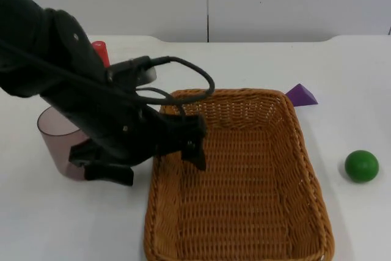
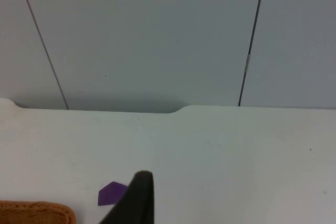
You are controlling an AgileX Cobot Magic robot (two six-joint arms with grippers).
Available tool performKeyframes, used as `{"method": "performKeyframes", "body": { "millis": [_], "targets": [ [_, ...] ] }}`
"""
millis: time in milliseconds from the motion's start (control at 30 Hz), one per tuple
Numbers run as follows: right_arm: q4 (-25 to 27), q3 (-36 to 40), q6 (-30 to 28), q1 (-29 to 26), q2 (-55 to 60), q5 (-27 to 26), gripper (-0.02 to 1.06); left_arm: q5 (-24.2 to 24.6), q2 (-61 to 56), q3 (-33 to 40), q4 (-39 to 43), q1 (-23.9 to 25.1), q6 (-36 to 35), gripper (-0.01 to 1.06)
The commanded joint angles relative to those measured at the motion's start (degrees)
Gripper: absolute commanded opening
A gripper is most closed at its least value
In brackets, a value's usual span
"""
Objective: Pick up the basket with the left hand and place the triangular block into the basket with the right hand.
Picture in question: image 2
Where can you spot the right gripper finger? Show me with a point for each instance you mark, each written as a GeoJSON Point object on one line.
{"type": "Point", "coordinates": [137, 203]}

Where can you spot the purple triangular block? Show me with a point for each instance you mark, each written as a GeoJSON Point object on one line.
{"type": "Point", "coordinates": [111, 193]}

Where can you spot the pale brown wicker basket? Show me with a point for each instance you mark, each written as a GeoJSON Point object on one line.
{"type": "Point", "coordinates": [34, 213]}

